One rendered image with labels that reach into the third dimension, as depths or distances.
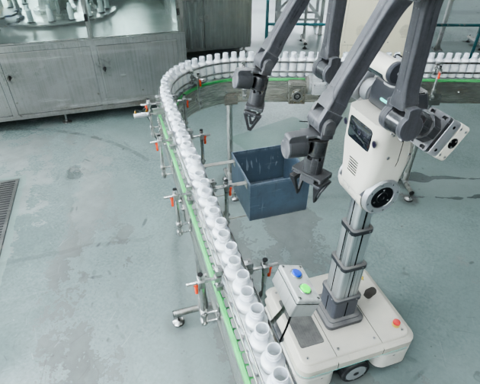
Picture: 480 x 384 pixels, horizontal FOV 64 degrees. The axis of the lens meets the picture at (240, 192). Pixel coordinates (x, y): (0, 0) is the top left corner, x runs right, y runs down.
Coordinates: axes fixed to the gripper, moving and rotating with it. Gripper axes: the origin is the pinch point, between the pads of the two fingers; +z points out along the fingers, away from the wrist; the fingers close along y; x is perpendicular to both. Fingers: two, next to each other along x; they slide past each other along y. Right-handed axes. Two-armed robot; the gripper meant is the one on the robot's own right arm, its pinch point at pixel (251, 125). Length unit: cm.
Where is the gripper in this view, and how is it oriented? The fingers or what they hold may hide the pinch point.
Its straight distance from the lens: 152.1
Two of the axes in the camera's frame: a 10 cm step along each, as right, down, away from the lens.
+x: 9.7, 2.4, -0.3
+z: -1.8, 8.2, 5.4
